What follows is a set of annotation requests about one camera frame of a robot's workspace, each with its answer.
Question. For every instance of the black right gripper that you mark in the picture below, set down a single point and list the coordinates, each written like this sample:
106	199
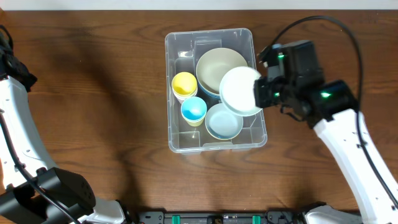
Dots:
263	93

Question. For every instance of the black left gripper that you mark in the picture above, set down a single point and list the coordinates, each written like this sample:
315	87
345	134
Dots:
11	64

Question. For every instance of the white small bowl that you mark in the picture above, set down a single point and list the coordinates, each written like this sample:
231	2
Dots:
237	91

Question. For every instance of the cream large bowl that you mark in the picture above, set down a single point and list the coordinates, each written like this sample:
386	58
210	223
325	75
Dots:
214	64

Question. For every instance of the grey small bowl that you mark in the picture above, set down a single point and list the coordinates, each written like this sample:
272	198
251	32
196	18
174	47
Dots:
219	115

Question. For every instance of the dark blue bowl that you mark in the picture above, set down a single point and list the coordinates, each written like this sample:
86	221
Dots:
217	96

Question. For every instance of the light blue cup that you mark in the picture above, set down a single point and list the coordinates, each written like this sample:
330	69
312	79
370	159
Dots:
193	108

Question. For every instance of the yellow cup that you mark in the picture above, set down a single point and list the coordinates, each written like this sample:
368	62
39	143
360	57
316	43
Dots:
184	83
195	123

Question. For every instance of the cream white cup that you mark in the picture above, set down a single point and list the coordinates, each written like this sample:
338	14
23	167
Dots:
186	96

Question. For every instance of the yellow small bowl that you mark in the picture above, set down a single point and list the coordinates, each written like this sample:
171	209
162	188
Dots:
224	132

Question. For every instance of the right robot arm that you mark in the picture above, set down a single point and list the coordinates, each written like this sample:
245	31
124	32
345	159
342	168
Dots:
339	123

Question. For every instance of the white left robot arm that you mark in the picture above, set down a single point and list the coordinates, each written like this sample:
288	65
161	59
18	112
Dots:
37	190

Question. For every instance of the clear plastic storage bin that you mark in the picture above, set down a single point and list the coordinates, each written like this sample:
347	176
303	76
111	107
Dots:
209	104

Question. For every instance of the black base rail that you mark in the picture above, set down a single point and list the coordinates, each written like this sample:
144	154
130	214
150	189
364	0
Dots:
218	218

